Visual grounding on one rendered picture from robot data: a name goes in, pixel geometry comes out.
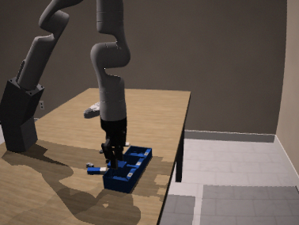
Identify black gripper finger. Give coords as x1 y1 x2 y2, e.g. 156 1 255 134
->
117 128 127 161
101 135 120 170

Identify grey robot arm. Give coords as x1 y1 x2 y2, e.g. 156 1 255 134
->
15 0 131 121

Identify blue three-compartment bin rack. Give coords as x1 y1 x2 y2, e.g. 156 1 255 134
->
103 146 152 193

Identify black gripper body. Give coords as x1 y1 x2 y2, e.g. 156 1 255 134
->
100 118 127 147

